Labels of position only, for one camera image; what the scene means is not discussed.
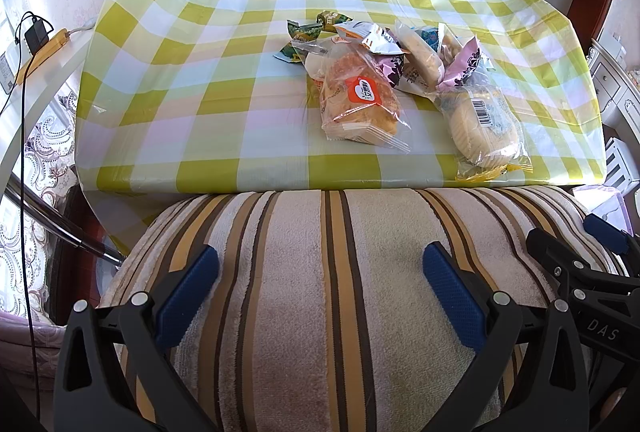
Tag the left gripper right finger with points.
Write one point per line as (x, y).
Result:
(549, 392)

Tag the yellow power strip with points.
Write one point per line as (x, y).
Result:
(43, 54)

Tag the white ornate dressing table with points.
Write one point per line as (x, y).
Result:
(618, 98)

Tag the small green yellow packet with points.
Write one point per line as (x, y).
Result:
(330, 19)

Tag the white orange striped packet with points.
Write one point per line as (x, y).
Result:
(373, 37)

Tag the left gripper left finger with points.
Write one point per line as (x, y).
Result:
(114, 372)

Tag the round cake clear bag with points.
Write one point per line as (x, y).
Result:
(487, 135)

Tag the green snack packet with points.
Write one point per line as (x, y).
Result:
(304, 32)

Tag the white slatted stool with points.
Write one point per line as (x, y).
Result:
(622, 173)

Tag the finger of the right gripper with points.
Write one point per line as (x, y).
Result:
(610, 237)
(565, 269)

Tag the black power adapter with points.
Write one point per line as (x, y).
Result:
(37, 35)

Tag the round cracker clear packet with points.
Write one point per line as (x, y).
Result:
(424, 70)

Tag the green checkered tablecloth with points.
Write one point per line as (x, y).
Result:
(184, 97)

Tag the striped beige cushion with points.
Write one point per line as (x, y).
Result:
(321, 318)

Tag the orange bread snack bag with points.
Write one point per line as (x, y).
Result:
(358, 104)

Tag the blue pink cartoon packet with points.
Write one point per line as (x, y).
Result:
(430, 36)

